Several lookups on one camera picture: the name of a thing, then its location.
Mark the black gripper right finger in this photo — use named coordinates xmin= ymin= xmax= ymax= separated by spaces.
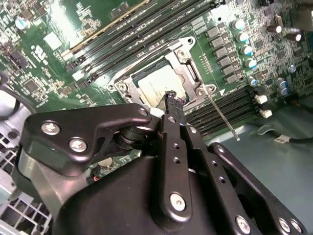
xmin=176 ymin=94 xmax=309 ymax=235

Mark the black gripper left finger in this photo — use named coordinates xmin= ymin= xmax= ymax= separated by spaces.
xmin=17 ymin=91 xmax=195 ymax=223

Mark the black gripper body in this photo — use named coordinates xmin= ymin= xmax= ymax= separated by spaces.
xmin=52 ymin=154 xmax=233 ymax=235

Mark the metal locking lever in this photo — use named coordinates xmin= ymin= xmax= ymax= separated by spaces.
xmin=206 ymin=93 xmax=241 ymax=141

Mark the metal socket cover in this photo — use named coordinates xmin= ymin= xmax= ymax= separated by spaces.
xmin=114 ymin=47 xmax=205 ymax=108

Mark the silver CPU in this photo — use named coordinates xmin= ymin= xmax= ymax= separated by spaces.
xmin=137 ymin=71 xmax=188 ymax=110

